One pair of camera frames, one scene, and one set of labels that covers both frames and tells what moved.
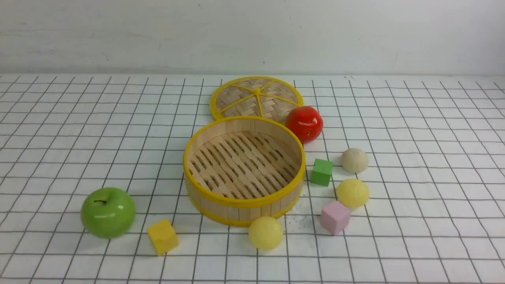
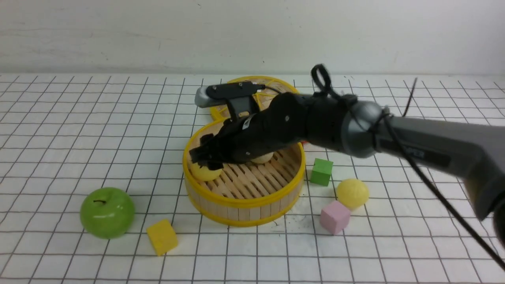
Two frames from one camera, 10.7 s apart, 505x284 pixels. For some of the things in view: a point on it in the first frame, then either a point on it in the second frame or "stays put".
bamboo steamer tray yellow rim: [240, 169] stays put
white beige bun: [354, 160] -> [263, 159]
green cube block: [322, 172] stays put
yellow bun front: [265, 232] -> [204, 173]
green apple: [107, 213] stays put
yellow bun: [353, 193] stays put
